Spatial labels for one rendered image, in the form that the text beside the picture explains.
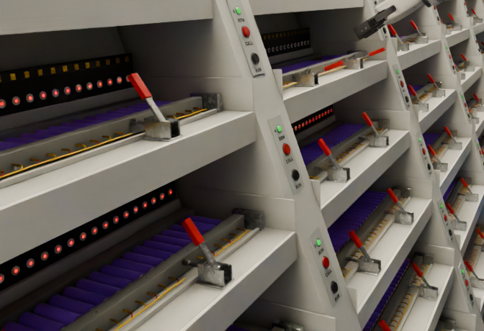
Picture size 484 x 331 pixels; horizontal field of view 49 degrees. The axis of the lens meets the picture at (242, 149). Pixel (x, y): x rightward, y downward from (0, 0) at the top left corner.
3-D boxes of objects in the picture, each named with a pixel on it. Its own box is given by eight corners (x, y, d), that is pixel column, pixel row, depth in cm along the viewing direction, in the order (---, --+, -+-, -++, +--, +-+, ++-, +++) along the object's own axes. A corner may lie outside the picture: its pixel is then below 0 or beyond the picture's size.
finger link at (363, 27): (377, 13, 127) (353, 29, 130) (373, 14, 124) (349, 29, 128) (384, 24, 126) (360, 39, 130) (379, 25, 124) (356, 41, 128)
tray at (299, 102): (387, 77, 137) (387, 39, 135) (284, 127, 87) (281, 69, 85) (315, 78, 147) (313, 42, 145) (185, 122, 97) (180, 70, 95)
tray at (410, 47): (440, 52, 195) (441, 13, 192) (397, 73, 145) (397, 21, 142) (385, 53, 205) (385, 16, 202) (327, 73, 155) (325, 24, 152)
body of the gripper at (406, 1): (423, -24, 126) (382, 3, 132) (413, -25, 117) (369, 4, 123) (438, 3, 125) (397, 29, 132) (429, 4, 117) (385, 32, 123)
